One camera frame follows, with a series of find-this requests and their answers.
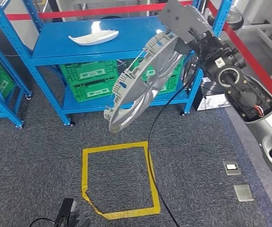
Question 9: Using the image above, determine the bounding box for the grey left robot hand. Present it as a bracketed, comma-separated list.
[67, 209, 91, 227]

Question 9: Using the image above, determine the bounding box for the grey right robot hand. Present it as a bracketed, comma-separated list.
[173, 36, 194, 54]

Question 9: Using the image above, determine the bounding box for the silver plastic wheel hubcap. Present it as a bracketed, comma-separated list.
[104, 31, 186, 134]

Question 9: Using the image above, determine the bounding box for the white workbench with green top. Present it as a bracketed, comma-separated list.
[233, 0, 272, 84]

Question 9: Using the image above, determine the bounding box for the white plastic car trim part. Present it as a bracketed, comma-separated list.
[68, 29, 120, 46]

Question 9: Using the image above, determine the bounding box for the blue metal shelf rack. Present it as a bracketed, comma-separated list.
[0, 0, 234, 128]

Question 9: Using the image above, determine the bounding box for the green folded plastic crate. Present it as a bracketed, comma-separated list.
[59, 60, 119, 85]
[128, 56, 185, 83]
[68, 76, 119, 104]
[157, 73, 185, 96]

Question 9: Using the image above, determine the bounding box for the yellow floor tape square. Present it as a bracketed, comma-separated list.
[81, 141, 161, 220]

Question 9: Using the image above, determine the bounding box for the black round stool chrome base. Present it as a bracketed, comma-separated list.
[207, 8, 244, 31]

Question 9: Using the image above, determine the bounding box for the black and white equipment box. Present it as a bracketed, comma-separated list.
[194, 76, 231, 112]

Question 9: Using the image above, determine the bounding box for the red barrier belt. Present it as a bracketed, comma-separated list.
[207, 0, 272, 111]
[0, 0, 194, 23]

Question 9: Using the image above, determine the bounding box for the silver floor socket plate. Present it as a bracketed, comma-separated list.
[233, 184, 255, 203]
[222, 160, 241, 176]

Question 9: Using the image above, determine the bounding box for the white desk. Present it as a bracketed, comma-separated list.
[0, 0, 67, 51]

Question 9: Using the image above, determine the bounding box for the chrome barrier post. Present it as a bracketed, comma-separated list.
[182, 54, 199, 87]

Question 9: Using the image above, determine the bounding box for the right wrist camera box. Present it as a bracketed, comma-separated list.
[159, 0, 214, 44]

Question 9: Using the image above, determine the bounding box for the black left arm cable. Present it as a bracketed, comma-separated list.
[29, 217, 56, 227]

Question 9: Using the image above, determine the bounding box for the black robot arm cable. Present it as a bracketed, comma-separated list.
[147, 59, 201, 227]

